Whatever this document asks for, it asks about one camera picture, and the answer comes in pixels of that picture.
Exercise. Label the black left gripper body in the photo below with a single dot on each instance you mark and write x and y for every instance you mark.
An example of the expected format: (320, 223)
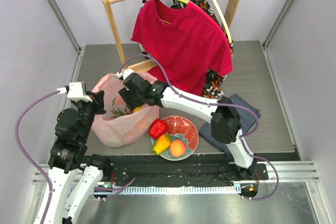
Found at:
(88, 110)

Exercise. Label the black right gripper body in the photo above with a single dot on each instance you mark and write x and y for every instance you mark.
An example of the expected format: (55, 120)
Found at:
(128, 94)

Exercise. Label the orange pineapple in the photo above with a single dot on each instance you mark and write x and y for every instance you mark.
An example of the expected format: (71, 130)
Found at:
(117, 112)

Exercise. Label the pink plastic bag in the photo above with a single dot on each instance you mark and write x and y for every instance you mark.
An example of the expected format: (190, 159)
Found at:
(125, 130)

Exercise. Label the red bell pepper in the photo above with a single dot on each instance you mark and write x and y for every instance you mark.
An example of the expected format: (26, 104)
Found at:
(158, 128)

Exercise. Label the yellow green mango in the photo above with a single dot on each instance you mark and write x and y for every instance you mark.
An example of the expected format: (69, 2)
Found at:
(162, 144)

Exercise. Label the orange peach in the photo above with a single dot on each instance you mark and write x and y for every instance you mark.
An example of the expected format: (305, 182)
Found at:
(178, 148)

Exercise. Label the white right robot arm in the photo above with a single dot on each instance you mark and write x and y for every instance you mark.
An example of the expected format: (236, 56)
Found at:
(222, 114)

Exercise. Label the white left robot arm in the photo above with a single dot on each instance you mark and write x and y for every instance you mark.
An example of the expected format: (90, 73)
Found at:
(61, 203)

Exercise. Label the red t-shirt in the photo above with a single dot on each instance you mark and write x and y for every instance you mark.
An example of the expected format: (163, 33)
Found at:
(186, 42)

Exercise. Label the folded grey towel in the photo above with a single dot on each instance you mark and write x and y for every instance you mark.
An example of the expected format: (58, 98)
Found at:
(246, 120)

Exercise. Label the patterned black orange garment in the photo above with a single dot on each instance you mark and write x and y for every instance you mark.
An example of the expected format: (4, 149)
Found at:
(213, 80)

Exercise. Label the cream wooden hanger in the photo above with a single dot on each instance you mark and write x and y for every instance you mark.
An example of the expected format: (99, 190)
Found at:
(224, 23)

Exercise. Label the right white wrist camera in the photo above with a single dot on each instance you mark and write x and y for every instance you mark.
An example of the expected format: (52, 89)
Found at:
(124, 73)

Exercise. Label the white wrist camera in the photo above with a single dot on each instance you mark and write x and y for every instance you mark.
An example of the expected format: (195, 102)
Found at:
(76, 91)
(124, 73)

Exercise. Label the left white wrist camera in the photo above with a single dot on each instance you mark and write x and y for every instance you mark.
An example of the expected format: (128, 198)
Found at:
(76, 91)

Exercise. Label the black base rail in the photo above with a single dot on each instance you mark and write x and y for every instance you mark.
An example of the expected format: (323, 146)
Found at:
(198, 170)

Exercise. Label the white cable duct strip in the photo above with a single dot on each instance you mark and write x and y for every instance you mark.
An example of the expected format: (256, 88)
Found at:
(190, 190)

